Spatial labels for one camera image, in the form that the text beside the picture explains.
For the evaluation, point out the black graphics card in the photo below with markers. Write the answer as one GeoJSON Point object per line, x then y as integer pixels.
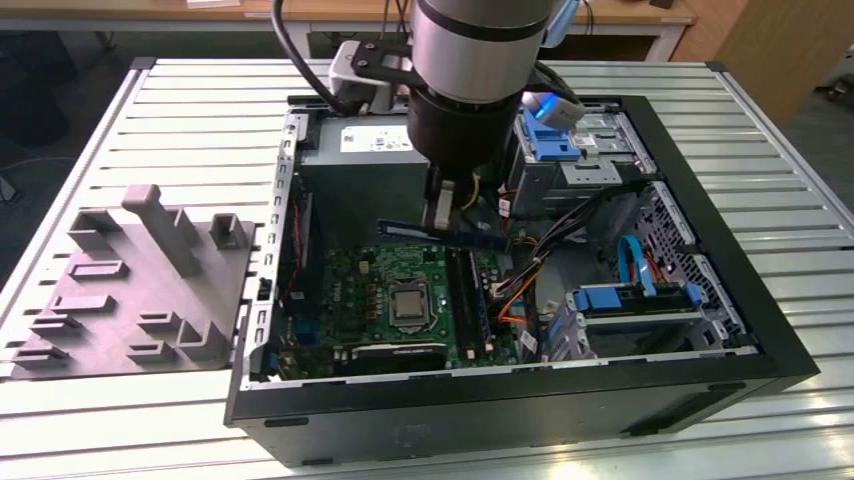
{"type": "Point", "coordinates": [400, 356]}

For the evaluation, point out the wooden cabinet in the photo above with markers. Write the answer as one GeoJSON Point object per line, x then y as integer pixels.
{"type": "Point", "coordinates": [781, 50]}

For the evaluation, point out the black chair base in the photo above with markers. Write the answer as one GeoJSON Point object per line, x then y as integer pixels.
{"type": "Point", "coordinates": [837, 90]}

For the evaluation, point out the wooden desk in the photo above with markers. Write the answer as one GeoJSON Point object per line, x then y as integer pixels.
{"type": "Point", "coordinates": [167, 12]}

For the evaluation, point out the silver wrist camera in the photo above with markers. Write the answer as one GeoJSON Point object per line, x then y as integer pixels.
{"type": "Point", "coordinates": [560, 112]}
{"type": "Point", "coordinates": [354, 85]}

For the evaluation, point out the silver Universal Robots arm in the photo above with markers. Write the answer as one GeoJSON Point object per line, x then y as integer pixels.
{"type": "Point", "coordinates": [467, 60]}

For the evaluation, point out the black PC case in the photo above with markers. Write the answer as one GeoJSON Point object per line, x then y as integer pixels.
{"type": "Point", "coordinates": [467, 415]}

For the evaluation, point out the grey power supply unit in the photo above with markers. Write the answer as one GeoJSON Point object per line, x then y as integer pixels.
{"type": "Point", "coordinates": [360, 200]}

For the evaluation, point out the blue expansion slot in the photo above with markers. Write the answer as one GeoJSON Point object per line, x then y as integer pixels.
{"type": "Point", "coordinates": [307, 332]}

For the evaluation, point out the grey parts rack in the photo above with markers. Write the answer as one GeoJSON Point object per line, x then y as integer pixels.
{"type": "Point", "coordinates": [133, 280]}

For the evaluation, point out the black case fan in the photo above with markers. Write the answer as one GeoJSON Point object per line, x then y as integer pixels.
{"type": "Point", "coordinates": [305, 240]}

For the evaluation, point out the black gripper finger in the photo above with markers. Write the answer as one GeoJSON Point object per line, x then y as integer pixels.
{"type": "Point", "coordinates": [442, 205]}

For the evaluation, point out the hard disk in blue carrier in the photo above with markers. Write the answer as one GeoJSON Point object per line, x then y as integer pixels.
{"type": "Point", "coordinates": [600, 299]}

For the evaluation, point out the CPU socket metal frame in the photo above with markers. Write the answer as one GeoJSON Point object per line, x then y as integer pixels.
{"type": "Point", "coordinates": [411, 284]}

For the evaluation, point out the silver CPU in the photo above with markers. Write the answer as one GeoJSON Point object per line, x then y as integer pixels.
{"type": "Point", "coordinates": [408, 305]}

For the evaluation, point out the grey metal disk bay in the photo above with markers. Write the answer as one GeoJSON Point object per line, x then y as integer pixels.
{"type": "Point", "coordinates": [587, 175]}
{"type": "Point", "coordinates": [640, 320]}

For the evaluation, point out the green motherboard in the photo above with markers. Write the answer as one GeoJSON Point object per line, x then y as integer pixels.
{"type": "Point", "coordinates": [354, 280]}

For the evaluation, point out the blue plastic rail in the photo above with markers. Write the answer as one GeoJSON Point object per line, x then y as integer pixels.
{"type": "Point", "coordinates": [554, 340]}

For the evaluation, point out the blue plastic disk carrier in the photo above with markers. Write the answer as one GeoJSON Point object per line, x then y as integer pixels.
{"type": "Point", "coordinates": [550, 145]}

